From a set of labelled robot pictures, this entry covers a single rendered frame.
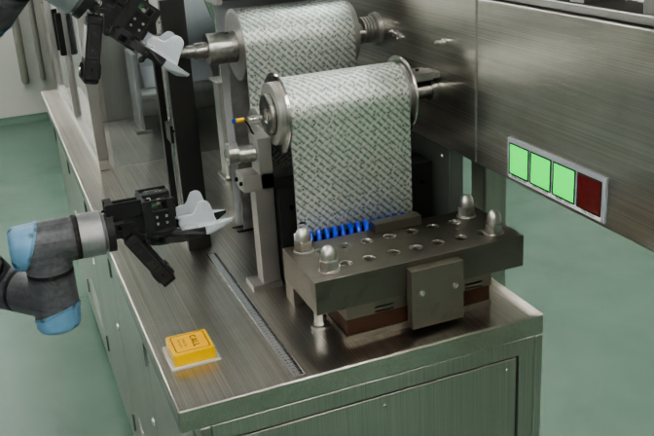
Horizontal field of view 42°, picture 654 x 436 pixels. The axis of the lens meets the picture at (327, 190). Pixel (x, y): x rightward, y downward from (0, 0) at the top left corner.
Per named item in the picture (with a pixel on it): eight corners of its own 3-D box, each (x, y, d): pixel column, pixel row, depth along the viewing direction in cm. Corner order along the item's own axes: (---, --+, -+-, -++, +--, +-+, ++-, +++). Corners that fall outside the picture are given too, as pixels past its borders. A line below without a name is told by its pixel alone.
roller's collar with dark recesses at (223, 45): (203, 62, 176) (200, 31, 174) (232, 58, 178) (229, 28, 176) (212, 68, 170) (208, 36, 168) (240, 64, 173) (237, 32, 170)
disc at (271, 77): (266, 142, 164) (259, 66, 159) (269, 142, 164) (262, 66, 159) (292, 163, 151) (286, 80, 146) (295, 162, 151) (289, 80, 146)
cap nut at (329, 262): (314, 268, 144) (313, 243, 142) (335, 263, 145) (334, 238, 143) (323, 276, 140) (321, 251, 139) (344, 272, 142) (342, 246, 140)
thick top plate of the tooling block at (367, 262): (284, 278, 154) (281, 247, 152) (476, 235, 168) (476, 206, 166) (316, 315, 140) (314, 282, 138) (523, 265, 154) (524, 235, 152)
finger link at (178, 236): (206, 230, 144) (153, 236, 142) (207, 238, 144) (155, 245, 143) (203, 220, 148) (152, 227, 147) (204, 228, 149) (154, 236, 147)
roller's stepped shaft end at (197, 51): (176, 59, 172) (174, 44, 171) (204, 56, 174) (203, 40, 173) (179, 62, 169) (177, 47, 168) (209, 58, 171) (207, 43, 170)
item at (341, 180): (298, 239, 158) (291, 144, 152) (411, 216, 166) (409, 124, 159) (299, 240, 157) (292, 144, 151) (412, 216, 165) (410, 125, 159)
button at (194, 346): (166, 349, 147) (164, 337, 146) (205, 340, 149) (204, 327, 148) (175, 369, 141) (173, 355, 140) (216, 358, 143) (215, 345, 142)
